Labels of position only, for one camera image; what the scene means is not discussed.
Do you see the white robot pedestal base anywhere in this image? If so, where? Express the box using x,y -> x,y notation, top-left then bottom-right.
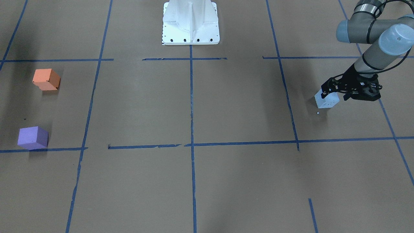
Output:
162,0 -> 220,45

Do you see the light blue foam block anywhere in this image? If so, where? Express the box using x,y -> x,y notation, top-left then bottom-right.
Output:
314,89 -> 340,109

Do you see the purple foam block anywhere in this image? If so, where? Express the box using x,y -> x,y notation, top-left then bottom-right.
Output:
17,126 -> 49,150

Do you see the orange foam block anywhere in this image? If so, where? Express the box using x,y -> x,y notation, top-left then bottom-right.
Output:
32,68 -> 60,91

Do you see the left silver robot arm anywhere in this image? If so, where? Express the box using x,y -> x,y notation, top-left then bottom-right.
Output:
318,0 -> 414,101

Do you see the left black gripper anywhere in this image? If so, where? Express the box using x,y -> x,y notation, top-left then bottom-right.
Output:
320,65 -> 382,101

